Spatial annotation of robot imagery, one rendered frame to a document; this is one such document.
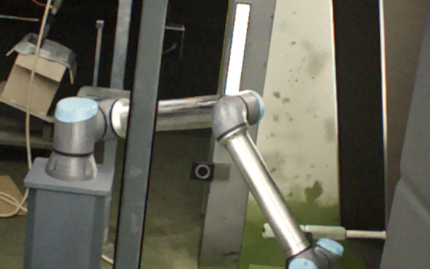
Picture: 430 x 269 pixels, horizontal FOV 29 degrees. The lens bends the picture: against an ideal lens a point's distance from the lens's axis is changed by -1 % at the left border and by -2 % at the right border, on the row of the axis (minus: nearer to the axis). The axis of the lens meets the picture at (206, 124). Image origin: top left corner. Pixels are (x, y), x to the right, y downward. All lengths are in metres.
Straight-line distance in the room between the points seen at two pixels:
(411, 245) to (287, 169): 2.92
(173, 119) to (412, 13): 0.92
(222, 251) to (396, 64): 1.62
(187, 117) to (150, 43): 1.23
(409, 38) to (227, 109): 0.62
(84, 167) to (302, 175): 1.19
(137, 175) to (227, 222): 2.13
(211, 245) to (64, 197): 1.10
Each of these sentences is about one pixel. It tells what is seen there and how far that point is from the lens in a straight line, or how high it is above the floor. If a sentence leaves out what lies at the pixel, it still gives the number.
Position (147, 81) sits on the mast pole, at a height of 1.27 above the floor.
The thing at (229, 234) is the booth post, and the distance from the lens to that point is 3.96.
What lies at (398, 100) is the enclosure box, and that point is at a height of 1.14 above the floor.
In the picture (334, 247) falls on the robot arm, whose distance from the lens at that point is 2.82.
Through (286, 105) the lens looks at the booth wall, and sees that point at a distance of 3.80.
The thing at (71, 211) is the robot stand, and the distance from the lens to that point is 3.09.
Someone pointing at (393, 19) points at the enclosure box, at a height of 1.39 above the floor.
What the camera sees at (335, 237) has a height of 0.54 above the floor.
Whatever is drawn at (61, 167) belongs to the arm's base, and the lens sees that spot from 3.10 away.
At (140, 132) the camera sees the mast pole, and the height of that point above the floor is 1.16.
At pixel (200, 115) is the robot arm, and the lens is 2.94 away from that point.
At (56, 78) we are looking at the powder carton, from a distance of 5.11.
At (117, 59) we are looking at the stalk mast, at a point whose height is 0.93.
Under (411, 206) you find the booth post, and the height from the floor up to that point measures 1.34.
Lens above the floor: 1.63
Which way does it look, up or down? 14 degrees down
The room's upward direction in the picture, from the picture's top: 7 degrees clockwise
